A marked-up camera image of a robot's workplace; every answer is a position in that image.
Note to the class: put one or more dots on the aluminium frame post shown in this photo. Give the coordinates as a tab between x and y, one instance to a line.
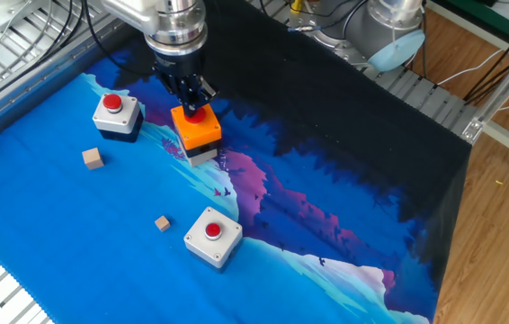
506	81

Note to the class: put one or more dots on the aluminium table edge rail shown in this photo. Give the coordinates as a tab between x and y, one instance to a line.
11	103

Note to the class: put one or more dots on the orange box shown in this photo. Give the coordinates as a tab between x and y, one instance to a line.
200	135

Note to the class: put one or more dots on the small wooden cube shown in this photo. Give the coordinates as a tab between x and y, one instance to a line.
163	223

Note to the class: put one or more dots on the grey box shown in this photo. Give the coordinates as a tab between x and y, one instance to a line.
117	121
200	243

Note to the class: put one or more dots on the large wooden cube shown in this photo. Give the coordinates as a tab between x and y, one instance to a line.
92	159

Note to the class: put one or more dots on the yellow plastic clip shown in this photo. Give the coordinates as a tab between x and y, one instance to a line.
297	6

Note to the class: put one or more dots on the blue mountain landscape cloth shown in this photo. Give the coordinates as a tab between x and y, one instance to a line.
101	270

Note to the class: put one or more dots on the silver UR5 robot arm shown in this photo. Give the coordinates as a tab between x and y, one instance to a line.
173	22

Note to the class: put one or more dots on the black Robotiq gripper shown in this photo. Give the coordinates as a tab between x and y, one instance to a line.
180	65

